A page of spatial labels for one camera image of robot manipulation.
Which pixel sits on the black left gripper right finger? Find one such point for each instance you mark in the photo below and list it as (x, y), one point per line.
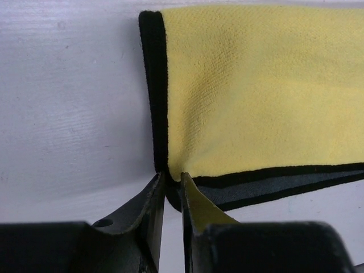
(216, 242)

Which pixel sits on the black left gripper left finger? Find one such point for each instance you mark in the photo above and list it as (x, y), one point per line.
(126, 240)

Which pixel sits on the yellow microfiber towel black trim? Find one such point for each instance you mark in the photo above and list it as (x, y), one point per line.
(255, 102)

